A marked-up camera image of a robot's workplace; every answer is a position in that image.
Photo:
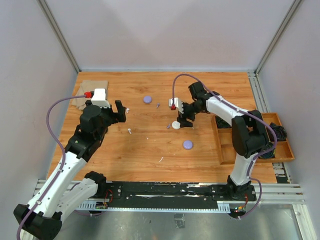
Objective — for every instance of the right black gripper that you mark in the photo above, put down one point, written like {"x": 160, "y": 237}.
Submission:
{"x": 182, "y": 117}

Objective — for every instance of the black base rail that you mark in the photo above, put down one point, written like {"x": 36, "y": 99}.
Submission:
{"x": 166, "y": 194}

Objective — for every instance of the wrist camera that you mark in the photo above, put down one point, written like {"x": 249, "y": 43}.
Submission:
{"x": 176, "y": 104}
{"x": 99, "y": 98}

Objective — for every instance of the white earbud case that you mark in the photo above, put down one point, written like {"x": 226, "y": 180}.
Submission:
{"x": 176, "y": 125}

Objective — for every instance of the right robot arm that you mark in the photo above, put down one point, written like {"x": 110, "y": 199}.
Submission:
{"x": 210, "y": 102}

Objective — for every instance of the white cable duct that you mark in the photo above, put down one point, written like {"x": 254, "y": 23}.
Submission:
{"x": 216, "y": 208}

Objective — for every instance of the purple earbud case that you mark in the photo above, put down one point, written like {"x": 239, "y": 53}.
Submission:
{"x": 147, "y": 99}
{"x": 187, "y": 144}

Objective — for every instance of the wooden compartment tray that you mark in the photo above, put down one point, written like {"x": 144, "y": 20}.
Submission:
{"x": 246, "y": 138}

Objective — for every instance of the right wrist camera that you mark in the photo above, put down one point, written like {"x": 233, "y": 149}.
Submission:
{"x": 176, "y": 104}

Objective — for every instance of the purple closed earbud case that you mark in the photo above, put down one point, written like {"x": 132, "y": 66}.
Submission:
{"x": 147, "y": 99}

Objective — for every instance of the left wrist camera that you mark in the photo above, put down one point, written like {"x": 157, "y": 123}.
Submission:
{"x": 99, "y": 98}

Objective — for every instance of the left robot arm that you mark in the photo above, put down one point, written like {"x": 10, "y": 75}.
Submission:
{"x": 44, "y": 215}

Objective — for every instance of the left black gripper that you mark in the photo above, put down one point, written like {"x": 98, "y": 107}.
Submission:
{"x": 116, "y": 117}

